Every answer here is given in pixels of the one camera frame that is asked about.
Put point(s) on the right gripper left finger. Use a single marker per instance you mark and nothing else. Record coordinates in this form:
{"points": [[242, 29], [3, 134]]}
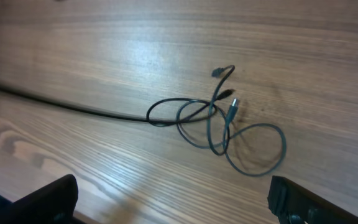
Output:
{"points": [[52, 204]]}

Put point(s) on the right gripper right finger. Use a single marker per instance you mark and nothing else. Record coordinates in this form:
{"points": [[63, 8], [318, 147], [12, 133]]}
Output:
{"points": [[292, 203]]}

